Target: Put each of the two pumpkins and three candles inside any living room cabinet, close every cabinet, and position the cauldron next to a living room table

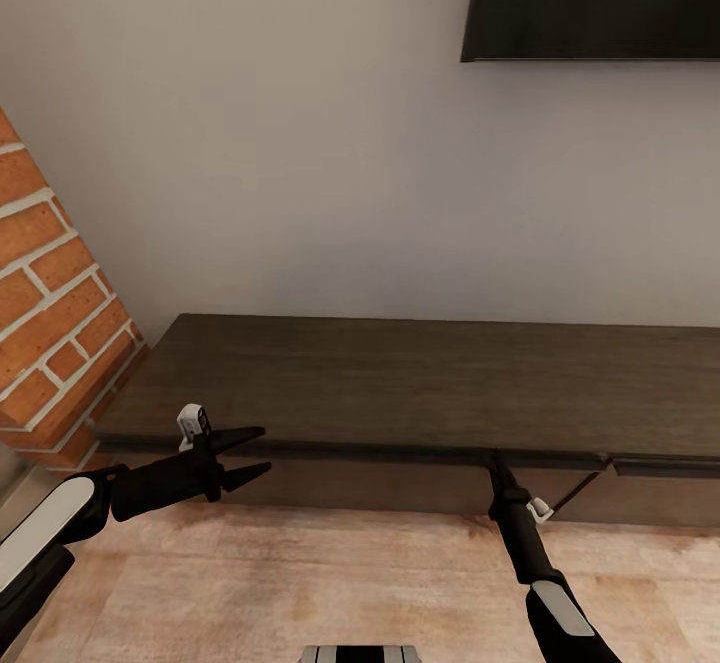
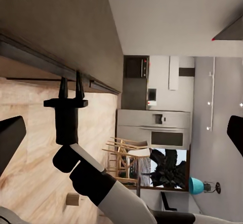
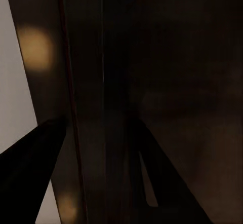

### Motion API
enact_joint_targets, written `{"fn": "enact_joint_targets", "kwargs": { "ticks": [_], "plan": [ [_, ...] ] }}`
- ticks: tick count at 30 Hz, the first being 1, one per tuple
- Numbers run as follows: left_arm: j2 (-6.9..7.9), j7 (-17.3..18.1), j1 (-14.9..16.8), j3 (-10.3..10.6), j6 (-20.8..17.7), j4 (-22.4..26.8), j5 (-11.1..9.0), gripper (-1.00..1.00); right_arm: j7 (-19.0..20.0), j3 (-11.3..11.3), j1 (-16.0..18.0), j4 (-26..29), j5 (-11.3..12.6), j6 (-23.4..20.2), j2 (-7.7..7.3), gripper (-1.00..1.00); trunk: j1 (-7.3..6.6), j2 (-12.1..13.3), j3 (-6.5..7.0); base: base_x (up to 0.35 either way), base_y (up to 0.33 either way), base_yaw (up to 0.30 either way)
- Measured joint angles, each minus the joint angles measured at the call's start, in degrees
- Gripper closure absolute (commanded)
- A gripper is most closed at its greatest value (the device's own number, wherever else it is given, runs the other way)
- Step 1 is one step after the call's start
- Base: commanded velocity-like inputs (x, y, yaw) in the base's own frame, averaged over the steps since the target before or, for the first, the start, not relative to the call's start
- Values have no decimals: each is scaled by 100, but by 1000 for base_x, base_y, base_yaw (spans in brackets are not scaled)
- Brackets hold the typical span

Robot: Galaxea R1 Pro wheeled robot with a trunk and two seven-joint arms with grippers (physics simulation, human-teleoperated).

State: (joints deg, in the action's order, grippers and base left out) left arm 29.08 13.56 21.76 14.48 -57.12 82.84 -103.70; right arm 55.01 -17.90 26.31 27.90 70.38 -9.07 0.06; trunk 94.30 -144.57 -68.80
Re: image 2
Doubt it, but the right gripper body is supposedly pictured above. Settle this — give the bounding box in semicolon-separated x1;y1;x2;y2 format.
44;99;88;131

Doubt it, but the pillar candle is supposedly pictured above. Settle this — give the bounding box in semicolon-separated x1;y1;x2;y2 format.
66;192;82;206

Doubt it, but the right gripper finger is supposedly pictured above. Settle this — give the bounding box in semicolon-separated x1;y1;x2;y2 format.
73;71;85;101
58;78;71;102

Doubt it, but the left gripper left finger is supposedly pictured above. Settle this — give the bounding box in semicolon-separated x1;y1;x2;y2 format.
0;116;26;177

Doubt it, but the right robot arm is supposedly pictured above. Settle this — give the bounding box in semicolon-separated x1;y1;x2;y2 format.
44;71;243;224

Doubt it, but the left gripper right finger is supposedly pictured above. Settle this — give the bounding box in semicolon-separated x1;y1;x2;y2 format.
227;115;243;156

